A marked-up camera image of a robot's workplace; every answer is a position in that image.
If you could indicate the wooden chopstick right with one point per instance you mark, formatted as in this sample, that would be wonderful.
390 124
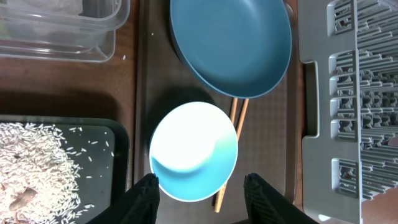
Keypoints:
220 195

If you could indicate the clear plastic waste bin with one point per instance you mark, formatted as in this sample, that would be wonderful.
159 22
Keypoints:
87 37

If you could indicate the grey dishwasher rack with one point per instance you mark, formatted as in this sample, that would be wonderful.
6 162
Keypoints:
349 48

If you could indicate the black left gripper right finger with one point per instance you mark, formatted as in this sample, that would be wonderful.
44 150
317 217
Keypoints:
266 205

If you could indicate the white paper napkin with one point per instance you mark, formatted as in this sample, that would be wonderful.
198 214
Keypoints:
73 7

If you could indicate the dark blue plate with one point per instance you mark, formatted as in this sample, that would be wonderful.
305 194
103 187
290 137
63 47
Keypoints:
240 48

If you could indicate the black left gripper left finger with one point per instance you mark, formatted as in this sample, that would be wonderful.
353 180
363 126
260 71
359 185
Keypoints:
139 205

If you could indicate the light blue small bowl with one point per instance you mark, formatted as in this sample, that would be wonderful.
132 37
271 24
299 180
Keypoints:
193 151

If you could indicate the pile of rice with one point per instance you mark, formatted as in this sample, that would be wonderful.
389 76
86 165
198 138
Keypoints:
38 176

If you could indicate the black waste tray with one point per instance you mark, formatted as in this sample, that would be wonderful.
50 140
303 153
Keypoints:
102 151

